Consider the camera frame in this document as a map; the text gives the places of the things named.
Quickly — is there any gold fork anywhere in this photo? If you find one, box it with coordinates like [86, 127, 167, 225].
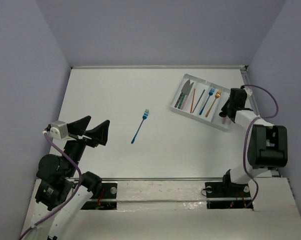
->
[205, 89, 222, 118]

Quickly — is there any blue fork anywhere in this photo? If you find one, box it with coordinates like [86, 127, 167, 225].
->
[199, 87, 216, 115]
[131, 109, 149, 144]

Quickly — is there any dark blue chopstick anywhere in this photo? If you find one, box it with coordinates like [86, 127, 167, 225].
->
[192, 89, 206, 113]

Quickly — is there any orange chopstick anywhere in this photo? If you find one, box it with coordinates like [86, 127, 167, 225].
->
[190, 88, 196, 114]

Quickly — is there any knife pink handle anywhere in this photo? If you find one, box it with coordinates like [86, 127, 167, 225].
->
[180, 95, 189, 110]

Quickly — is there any knife green handle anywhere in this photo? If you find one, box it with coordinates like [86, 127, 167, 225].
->
[178, 82, 194, 109]

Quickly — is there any knife dark handle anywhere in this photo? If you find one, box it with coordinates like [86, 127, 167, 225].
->
[174, 79, 191, 108]

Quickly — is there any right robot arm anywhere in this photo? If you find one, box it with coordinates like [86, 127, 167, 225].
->
[219, 84, 288, 196]

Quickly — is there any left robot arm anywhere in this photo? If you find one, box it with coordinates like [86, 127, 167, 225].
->
[20, 115, 110, 240]

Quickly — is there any white divided cutlery tray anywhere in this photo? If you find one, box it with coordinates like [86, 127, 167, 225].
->
[170, 74, 231, 132]

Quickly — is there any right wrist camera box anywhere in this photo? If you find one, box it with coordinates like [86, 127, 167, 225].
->
[240, 85, 253, 98]

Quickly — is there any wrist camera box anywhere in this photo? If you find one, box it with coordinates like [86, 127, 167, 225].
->
[48, 120, 69, 140]
[240, 85, 253, 98]

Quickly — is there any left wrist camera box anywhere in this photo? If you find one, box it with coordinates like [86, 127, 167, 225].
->
[48, 120, 69, 140]

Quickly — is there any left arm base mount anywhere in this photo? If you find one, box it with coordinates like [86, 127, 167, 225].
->
[81, 181, 118, 211]

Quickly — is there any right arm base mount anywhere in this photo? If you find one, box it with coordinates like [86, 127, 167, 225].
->
[200, 181, 253, 210]

